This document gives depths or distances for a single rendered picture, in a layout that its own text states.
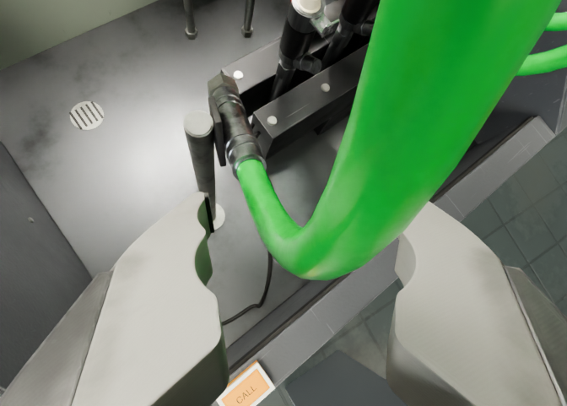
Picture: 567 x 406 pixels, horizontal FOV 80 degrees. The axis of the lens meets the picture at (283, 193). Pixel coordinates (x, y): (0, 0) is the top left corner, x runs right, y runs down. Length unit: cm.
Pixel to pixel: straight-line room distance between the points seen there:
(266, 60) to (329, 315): 29
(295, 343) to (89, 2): 53
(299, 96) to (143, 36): 31
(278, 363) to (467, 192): 31
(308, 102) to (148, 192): 26
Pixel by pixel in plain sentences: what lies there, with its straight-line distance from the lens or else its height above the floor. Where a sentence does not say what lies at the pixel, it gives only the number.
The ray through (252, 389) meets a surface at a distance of 38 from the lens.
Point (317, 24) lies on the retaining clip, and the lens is 31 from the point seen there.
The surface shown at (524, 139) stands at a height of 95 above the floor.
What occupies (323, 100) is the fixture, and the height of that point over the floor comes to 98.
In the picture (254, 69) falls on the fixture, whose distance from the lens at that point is 41.
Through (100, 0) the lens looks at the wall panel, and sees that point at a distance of 62.
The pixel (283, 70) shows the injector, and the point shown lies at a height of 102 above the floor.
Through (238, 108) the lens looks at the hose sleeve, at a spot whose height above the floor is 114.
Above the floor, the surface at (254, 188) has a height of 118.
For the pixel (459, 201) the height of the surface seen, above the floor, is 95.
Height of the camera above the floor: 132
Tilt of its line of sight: 73 degrees down
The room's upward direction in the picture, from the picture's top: 39 degrees clockwise
